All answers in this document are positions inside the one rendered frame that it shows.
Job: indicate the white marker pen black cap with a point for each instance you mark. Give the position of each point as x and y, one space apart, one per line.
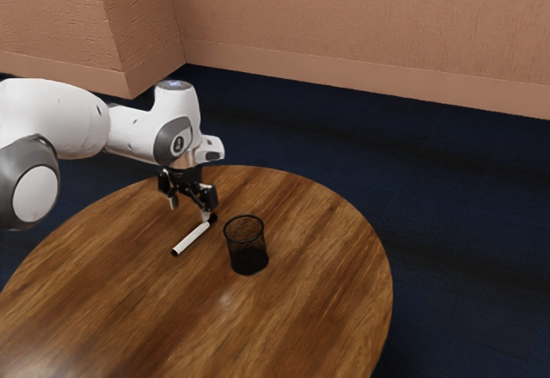
193 235

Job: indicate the black mesh pen holder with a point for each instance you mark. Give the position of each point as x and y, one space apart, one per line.
246 245

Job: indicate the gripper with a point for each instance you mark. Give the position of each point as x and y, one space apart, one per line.
185 179

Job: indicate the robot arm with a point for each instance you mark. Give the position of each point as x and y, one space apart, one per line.
64 122

